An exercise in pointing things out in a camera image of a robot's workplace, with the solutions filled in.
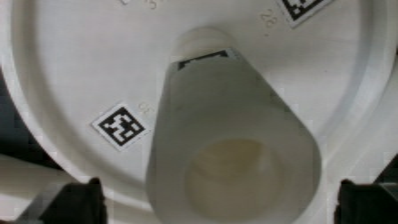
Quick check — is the white cylindrical table leg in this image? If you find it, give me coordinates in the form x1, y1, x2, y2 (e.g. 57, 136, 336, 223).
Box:
145, 28, 321, 224

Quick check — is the white round table top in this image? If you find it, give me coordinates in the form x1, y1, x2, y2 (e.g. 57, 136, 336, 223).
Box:
0, 0, 398, 224

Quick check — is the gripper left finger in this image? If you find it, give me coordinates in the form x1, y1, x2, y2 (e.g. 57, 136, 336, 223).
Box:
23, 178, 106, 224

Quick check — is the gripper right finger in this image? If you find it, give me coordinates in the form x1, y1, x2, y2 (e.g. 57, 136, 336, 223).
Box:
334, 179, 398, 224

